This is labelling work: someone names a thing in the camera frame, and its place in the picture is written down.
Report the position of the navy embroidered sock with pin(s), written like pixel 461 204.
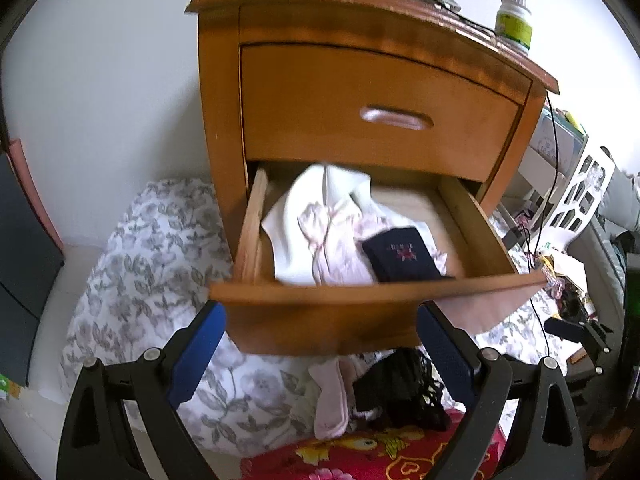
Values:
pixel 405 255

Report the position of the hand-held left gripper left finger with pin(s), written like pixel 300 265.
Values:
pixel 197 355

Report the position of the black lace garment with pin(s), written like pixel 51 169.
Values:
pixel 400 390

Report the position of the dark panel with pink edge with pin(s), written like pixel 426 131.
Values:
pixel 25 270

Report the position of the grey cushion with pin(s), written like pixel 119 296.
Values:
pixel 622 200

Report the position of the pale pink garment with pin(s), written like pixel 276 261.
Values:
pixel 340 255

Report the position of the green printed packet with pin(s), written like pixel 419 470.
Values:
pixel 10 387

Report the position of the white bottle green label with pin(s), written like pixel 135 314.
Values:
pixel 514 25

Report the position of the black hair accessory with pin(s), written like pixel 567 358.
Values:
pixel 575 307

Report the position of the wooden nightstand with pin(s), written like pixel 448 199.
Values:
pixel 220 110

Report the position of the shallow wooden drawer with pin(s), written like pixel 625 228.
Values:
pixel 325 90

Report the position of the plain white garment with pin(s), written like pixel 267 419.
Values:
pixel 290 230

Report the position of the grey floral bed sheet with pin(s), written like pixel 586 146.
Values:
pixel 130 270

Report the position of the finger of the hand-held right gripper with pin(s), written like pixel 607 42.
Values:
pixel 565 329

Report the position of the pale pink cloth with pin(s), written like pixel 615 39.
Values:
pixel 332 400

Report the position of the white cutout desk organizer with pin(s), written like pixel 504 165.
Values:
pixel 575 200

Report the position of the black power adapter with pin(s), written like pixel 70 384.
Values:
pixel 516 237

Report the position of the red floral quilt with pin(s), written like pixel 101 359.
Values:
pixel 360 455

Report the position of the deep wooden drawer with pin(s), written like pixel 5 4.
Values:
pixel 325 315

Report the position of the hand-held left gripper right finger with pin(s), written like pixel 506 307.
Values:
pixel 445 355

